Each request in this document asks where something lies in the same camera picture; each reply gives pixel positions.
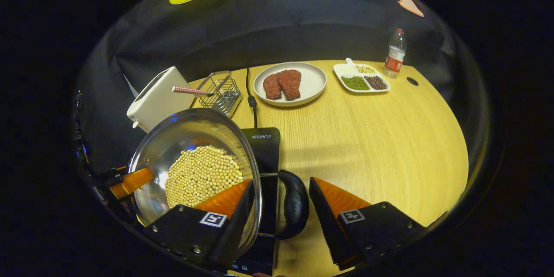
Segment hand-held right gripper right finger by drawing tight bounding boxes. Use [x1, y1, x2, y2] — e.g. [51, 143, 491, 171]
[309, 177, 427, 271]

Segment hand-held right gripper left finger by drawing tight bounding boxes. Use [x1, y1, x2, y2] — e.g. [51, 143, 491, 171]
[145, 179, 257, 270]

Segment steel pot with black handles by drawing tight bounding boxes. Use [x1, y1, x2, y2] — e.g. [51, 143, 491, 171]
[129, 108, 310, 264]

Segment black induction cooktop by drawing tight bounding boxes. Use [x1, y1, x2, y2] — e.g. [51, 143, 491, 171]
[229, 127, 281, 275]

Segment pile of soybeans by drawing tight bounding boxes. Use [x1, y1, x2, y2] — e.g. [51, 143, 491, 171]
[164, 145, 244, 208]

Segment white toaster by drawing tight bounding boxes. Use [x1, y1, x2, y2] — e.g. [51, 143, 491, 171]
[126, 66, 195, 133]

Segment pink striped straw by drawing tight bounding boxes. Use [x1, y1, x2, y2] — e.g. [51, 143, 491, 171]
[172, 86, 213, 97]

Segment round white plate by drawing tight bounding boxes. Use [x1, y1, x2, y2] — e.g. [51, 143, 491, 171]
[253, 62, 327, 107]

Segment raw meat slice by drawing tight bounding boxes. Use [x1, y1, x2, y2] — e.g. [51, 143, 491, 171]
[278, 69, 302, 101]
[263, 73, 283, 100]

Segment heap of green mung beans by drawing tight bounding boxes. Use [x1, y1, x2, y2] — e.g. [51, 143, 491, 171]
[341, 76, 370, 91]

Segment heap of dark red beans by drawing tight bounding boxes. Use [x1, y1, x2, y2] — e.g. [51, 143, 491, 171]
[364, 76, 388, 90]

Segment white divided dish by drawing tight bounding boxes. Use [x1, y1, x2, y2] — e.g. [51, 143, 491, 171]
[333, 58, 391, 94]

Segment clear plastic water bottle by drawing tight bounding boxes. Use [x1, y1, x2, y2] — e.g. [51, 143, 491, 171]
[383, 28, 407, 79]

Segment wire mesh basket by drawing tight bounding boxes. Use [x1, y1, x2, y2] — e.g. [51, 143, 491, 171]
[198, 71, 242, 118]

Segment black power cable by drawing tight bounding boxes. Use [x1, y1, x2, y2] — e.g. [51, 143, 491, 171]
[246, 68, 258, 129]

